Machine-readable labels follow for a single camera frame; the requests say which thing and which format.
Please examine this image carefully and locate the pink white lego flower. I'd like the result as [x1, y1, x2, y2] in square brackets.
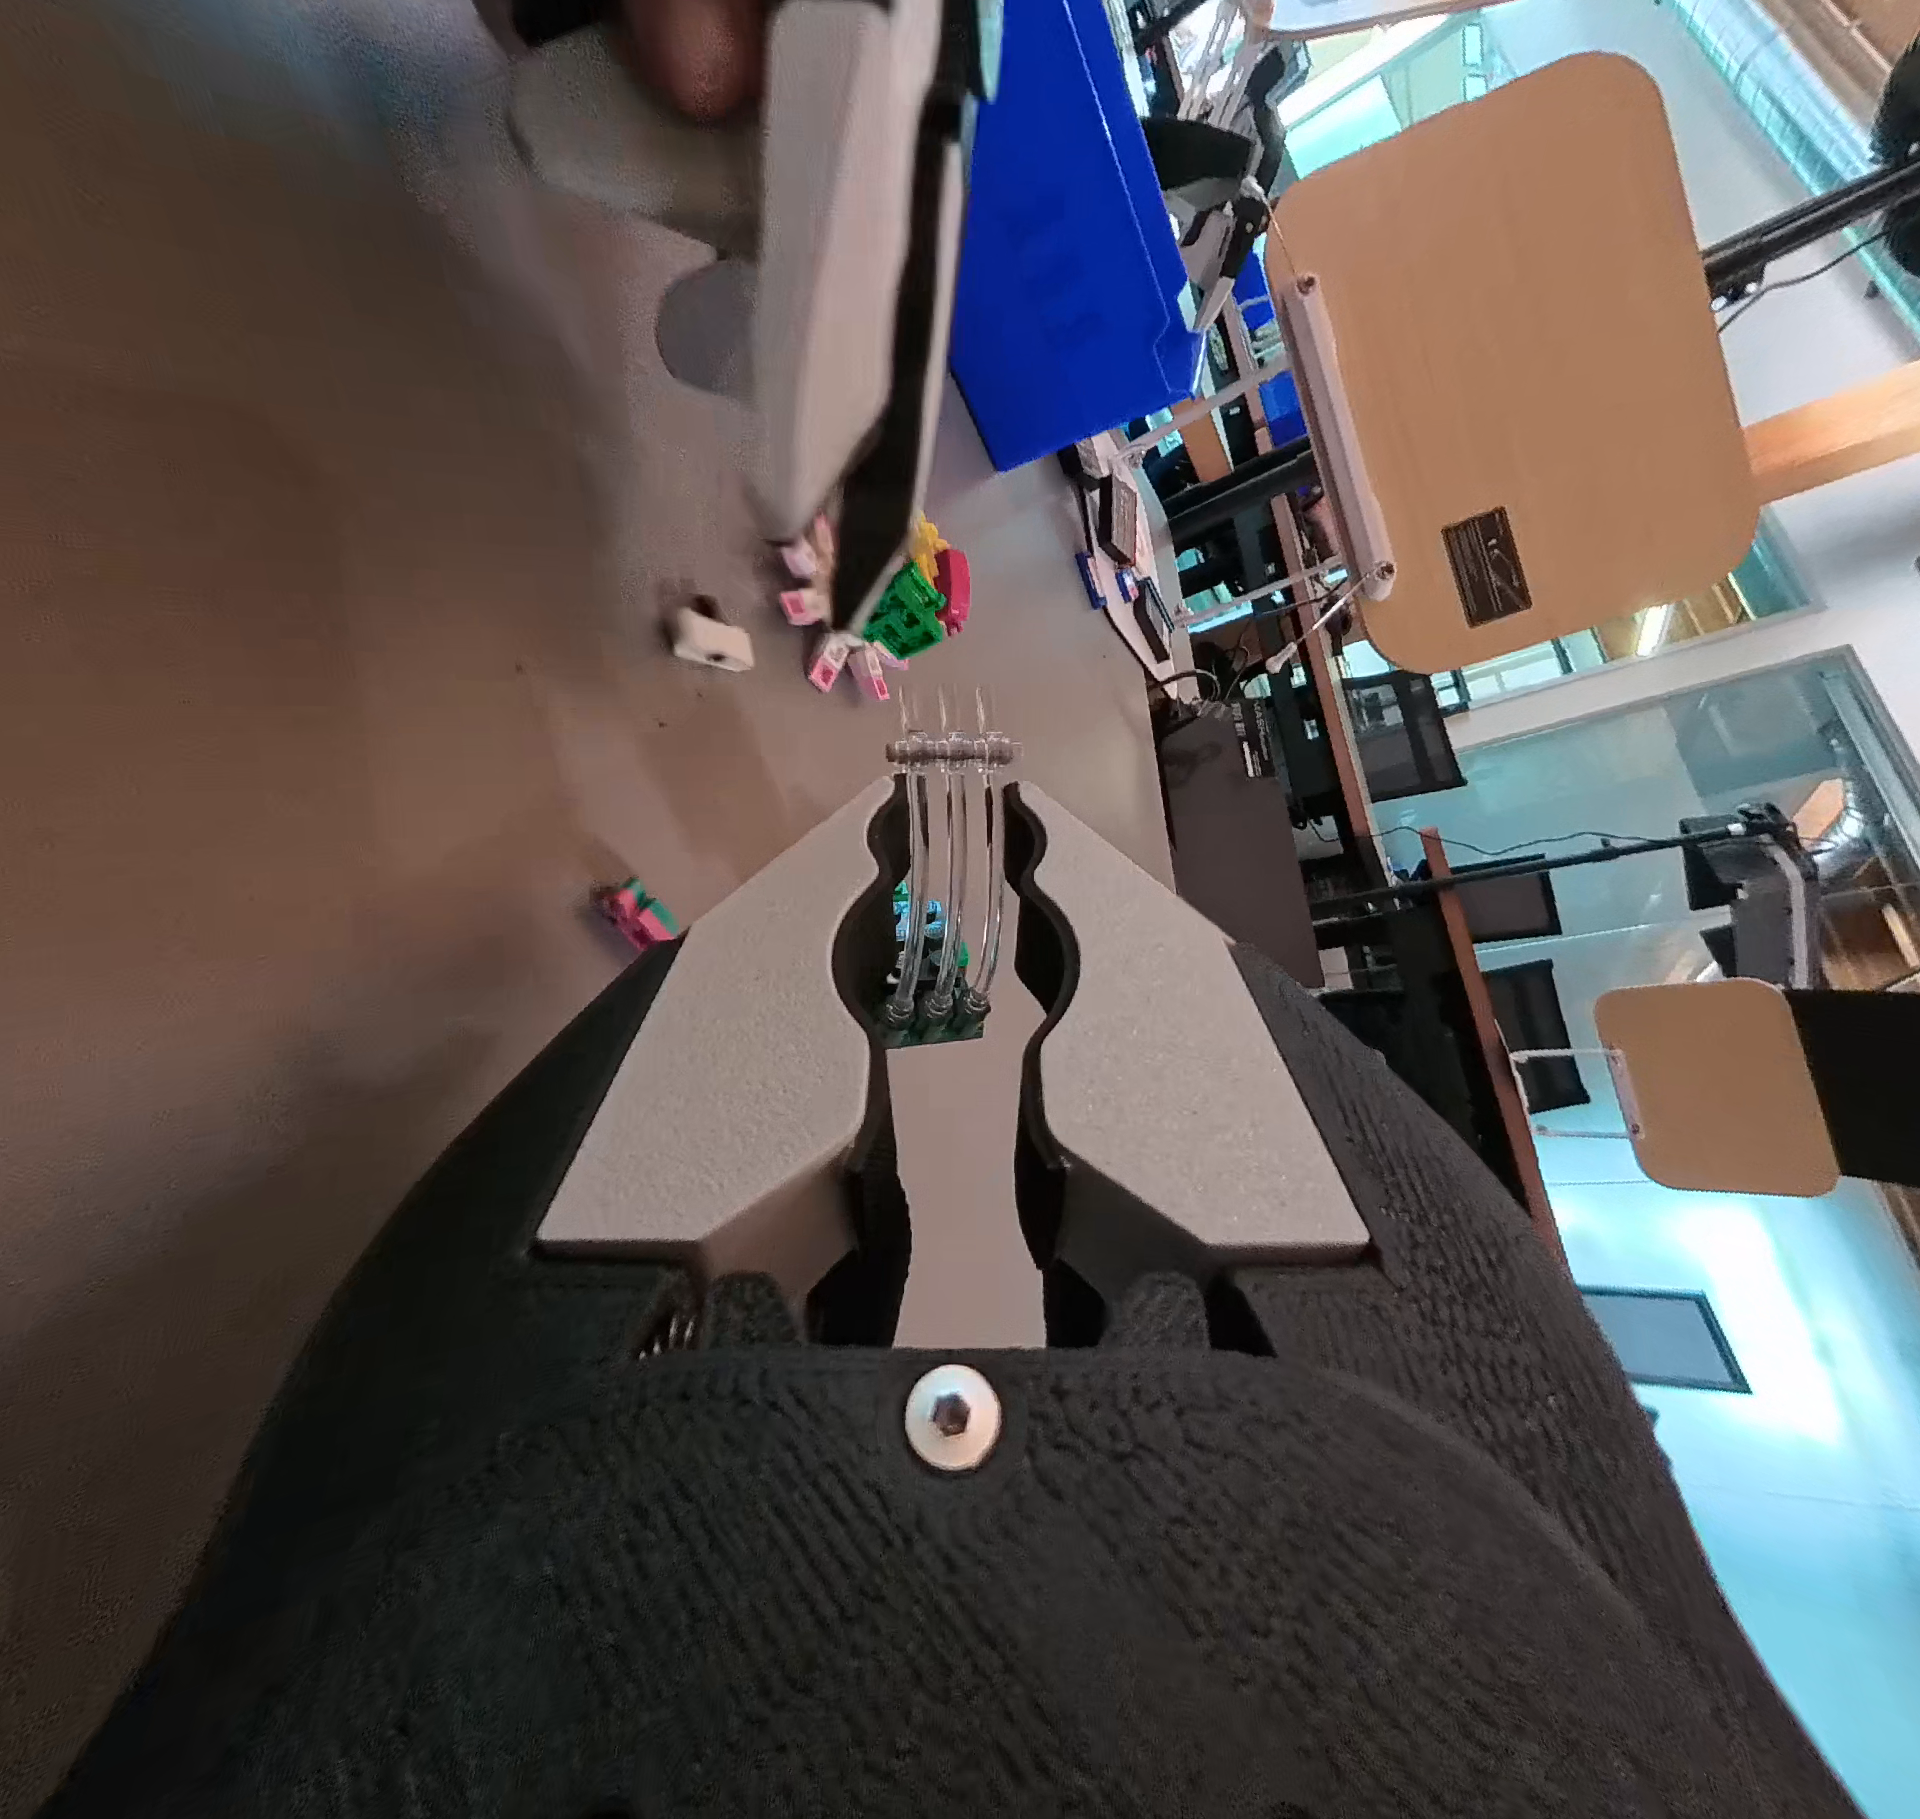
[776, 511, 907, 700]

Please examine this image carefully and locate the blue plastic bin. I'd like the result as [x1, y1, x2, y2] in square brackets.
[946, 0, 1203, 472]

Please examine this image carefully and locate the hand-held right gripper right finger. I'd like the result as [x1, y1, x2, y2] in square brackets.
[1002, 780, 1378, 1272]

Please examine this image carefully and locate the black stand pole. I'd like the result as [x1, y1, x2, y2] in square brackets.
[1700, 156, 1920, 301]

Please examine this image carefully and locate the green lego stem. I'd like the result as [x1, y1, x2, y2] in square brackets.
[878, 691, 1026, 1051]

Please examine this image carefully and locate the person's left hand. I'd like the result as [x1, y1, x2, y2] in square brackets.
[613, 0, 769, 126]

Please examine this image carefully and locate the green curved lego piece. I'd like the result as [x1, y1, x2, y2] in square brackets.
[862, 560, 952, 660]

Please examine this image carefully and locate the yellow magenta lego piece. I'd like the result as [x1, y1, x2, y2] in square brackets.
[911, 516, 976, 639]

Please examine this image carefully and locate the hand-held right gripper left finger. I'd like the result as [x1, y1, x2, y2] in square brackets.
[536, 776, 907, 1276]

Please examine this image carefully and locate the small light wood board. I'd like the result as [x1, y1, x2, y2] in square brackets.
[1591, 977, 1846, 1200]

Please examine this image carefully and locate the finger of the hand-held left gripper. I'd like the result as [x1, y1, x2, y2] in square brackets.
[746, 0, 1018, 639]

